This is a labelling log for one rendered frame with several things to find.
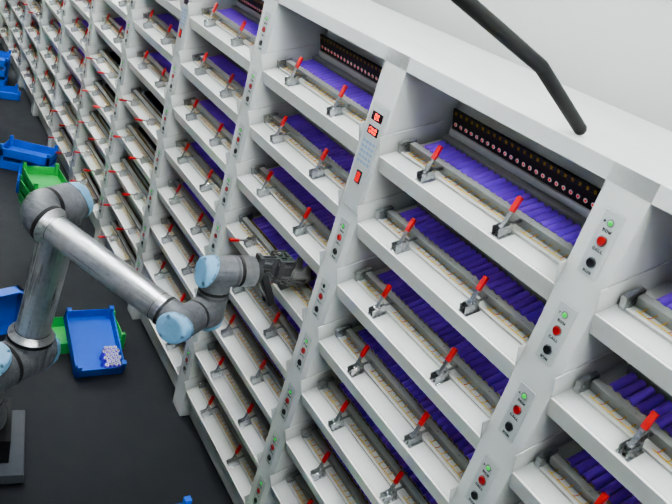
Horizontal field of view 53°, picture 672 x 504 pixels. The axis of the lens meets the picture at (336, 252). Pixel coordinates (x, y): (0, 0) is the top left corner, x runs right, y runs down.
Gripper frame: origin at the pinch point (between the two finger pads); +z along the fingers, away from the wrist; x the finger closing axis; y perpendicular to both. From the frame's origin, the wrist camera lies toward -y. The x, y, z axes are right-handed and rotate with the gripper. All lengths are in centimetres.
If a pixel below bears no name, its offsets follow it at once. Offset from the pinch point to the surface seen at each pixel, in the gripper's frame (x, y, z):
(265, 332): 4.0, -23.6, -7.1
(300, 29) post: 46, 65, 1
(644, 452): -111, 33, -4
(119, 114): 186, -17, -8
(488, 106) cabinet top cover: -53, 73, -9
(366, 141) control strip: -18, 51, -10
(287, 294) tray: -1.1, -5.8, -6.8
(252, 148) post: 46, 23, -5
